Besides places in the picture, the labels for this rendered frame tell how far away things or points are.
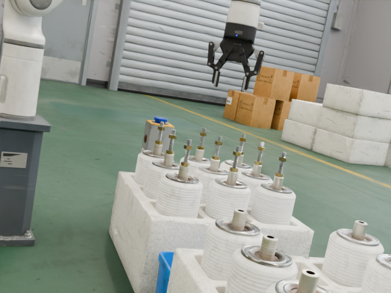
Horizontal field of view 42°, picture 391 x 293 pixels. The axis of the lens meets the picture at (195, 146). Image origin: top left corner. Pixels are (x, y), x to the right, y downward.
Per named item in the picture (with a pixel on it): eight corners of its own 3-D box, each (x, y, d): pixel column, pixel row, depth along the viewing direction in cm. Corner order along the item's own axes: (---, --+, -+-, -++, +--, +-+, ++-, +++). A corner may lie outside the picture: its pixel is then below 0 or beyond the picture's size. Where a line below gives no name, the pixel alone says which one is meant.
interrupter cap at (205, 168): (201, 166, 133) (201, 164, 133) (229, 172, 132) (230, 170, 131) (195, 171, 125) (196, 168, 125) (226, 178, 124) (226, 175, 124)
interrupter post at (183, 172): (174, 178, 114) (177, 164, 113) (182, 178, 115) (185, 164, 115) (181, 181, 112) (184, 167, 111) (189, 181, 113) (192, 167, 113)
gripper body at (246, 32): (221, 17, 120) (214, 57, 122) (257, 23, 118) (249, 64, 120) (227, 21, 127) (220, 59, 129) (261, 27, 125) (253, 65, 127)
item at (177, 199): (138, 249, 117) (152, 172, 114) (172, 245, 123) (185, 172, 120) (163, 267, 110) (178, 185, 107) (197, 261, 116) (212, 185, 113)
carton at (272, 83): (288, 102, 516) (295, 71, 512) (269, 98, 504) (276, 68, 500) (270, 97, 542) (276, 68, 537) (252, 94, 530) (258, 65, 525)
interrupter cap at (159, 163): (145, 163, 125) (146, 160, 125) (169, 163, 130) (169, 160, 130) (164, 171, 119) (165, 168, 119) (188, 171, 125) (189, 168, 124)
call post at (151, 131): (132, 227, 152) (150, 124, 147) (128, 218, 159) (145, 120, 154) (156, 228, 155) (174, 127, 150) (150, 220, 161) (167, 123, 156)
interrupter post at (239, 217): (233, 231, 84) (236, 212, 84) (227, 226, 86) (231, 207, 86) (246, 232, 85) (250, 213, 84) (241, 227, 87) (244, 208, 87)
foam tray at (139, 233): (137, 300, 108) (151, 218, 105) (108, 232, 144) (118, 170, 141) (298, 303, 121) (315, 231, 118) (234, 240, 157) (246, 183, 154)
